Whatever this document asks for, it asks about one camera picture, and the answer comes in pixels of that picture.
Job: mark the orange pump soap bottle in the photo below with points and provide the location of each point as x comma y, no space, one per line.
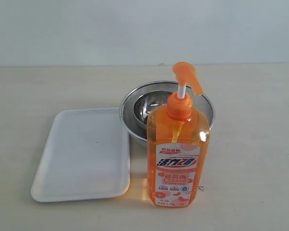
178,137

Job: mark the white rectangular plastic tray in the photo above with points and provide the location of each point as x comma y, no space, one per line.
86,156

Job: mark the small stainless steel bowl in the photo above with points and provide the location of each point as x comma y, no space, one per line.
147,103

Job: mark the steel mesh colander basin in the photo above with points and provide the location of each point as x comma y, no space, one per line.
126,109

